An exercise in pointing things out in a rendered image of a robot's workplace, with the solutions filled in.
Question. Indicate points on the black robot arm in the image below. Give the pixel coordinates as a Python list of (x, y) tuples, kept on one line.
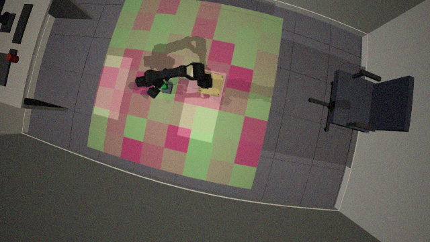
[(152, 77)]

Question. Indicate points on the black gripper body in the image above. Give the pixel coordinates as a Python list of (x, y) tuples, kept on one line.
[(153, 92)]

